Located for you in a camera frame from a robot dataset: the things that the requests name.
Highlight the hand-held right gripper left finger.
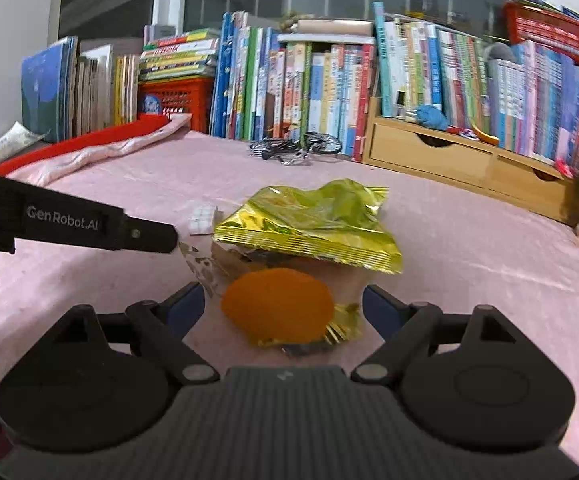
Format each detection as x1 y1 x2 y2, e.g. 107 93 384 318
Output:
57 282 221 386

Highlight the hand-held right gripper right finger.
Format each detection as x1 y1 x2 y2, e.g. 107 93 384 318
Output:
350 285 520 386

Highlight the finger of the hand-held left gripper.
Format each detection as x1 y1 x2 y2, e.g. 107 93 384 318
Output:
120 214 178 255

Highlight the orange fruit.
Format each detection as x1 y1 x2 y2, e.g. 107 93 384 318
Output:
220 268 335 347

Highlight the gold foil snack bag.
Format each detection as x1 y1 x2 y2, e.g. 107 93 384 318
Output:
213 178 404 275

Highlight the gold foil wrapper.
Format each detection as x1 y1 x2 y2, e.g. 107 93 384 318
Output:
257 302 361 357

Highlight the small white packet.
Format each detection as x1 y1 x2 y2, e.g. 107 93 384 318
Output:
188 205 220 236

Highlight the folded newspaper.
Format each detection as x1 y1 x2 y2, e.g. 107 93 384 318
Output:
0 121 51 171

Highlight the red pink folded blanket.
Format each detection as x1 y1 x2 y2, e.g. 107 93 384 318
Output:
0 113 193 179

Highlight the row of thin large books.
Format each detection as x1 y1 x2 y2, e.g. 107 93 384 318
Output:
20 35 143 144

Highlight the red plastic crate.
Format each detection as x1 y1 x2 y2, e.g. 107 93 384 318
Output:
137 77 215 134

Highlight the wooden drawer organizer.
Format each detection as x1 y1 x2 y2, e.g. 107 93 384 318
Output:
362 97 579 226

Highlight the black toy bicycle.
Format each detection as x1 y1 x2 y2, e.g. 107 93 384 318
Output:
248 131 343 166

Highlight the stack of flat picture books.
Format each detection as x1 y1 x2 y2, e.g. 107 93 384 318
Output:
138 27 221 84

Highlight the blue yarn ball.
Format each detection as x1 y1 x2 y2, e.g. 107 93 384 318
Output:
415 105 451 131

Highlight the yellow curved toy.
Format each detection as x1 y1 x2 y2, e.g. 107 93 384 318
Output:
471 122 501 146

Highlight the row of colourful upright books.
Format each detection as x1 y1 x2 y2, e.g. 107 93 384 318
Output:
373 2 579 167

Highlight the white flat book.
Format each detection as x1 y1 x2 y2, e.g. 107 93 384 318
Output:
276 34 376 45

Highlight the grey flat book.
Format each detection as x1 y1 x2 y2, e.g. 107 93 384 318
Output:
289 19 374 36

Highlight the grey plush toy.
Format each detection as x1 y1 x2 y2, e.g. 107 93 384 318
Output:
484 42 518 64

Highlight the red plastic basket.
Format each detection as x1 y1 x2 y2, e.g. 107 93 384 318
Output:
501 2 579 66

